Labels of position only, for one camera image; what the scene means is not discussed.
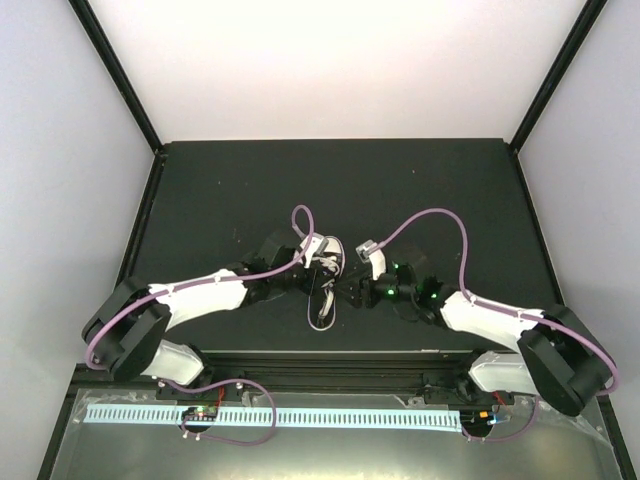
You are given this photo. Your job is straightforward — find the left black frame post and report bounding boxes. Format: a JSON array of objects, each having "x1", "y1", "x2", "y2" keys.
[{"x1": 68, "y1": 0, "x2": 164, "y2": 155}]

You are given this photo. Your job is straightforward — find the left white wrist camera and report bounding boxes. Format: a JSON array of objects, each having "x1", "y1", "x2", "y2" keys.
[{"x1": 298, "y1": 233, "x2": 329, "y2": 268}]

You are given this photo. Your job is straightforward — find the black frame post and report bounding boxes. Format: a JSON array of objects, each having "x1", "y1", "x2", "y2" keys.
[
  {"x1": 509, "y1": 0, "x2": 608, "y2": 154},
  {"x1": 68, "y1": 0, "x2": 164, "y2": 155}
]

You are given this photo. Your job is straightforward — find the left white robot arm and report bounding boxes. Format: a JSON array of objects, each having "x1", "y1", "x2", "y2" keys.
[{"x1": 81, "y1": 232, "x2": 345, "y2": 399}]

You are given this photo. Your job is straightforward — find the right small circuit board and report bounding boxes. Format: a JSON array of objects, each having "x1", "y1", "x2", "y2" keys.
[{"x1": 460, "y1": 410, "x2": 511, "y2": 426}]

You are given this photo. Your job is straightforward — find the white slotted cable duct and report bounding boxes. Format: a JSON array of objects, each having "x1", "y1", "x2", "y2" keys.
[{"x1": 83, "y1": 404, "x2": 462, "y2": 433}]

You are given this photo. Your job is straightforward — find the small circuit board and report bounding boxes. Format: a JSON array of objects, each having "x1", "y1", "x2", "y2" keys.
[
  {"x1": 181, "y1": 406, "x2": 218, "y2": 422},
  {"x1": 460, "y1": 410, "x2": 511, "y2": 426}
]

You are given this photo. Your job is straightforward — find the right black frame post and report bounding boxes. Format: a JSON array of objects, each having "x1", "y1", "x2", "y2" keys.
[{"x1": 509, "y1": 0, "x2": 608, "y2": 154}]

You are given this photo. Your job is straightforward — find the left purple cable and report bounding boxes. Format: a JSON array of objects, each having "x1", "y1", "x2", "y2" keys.
[{"x1": 85, "y1": 204, "x2": 316, "y2": 371}]

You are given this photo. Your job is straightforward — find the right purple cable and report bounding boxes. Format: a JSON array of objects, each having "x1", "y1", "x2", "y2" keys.
[{"x1": 379, "y1": 208, "x2": 621, "y2": 444}]

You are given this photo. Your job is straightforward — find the purple cable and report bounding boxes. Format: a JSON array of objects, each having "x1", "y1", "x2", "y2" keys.
[
  {"x1": 85, "y1": 204, "x2": 316, "y2": 371},
  {"x1": 379, "y1": 208, "x2": 621, "y2": 444}
]

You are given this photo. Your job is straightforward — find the black sneaker white sole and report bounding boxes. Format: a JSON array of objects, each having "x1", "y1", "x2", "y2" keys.
[{"x1": 307, "y1": 236, "x2": 346, "y2": 332}]

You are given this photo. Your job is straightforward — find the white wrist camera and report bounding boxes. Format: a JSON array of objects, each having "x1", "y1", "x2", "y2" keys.
[
  {"x1": 356, "y1": 240, "x2": 386, "y2": 281},
  {"x1": 298, "y1": 233, "x2": 329, "y2": 268}
]

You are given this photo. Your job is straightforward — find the white shoelace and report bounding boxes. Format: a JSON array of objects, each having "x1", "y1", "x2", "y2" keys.
[{"x1": 313, "y1": 253, "x2": 344, "y2": 320}]

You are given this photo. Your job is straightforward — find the black aluminium mounting rail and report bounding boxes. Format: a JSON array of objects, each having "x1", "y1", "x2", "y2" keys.
[{"x1": 186, "y1": 351, "x2": 513, "y2": 406}]

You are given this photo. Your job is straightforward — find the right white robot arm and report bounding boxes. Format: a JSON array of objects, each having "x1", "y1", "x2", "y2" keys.
[{"x1": 341, "y1": 263, "x2": 615, "y2": 417}]

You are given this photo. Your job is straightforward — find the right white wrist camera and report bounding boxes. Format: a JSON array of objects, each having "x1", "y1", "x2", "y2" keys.
[{"x1": 356, "y1": 240, "x2": 386, "y2": 281}]

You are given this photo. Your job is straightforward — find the left small circuit board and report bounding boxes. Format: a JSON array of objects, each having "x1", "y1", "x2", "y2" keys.
[{"x1": 181, "y1": 406, "x2": 218, "y2": 422}]

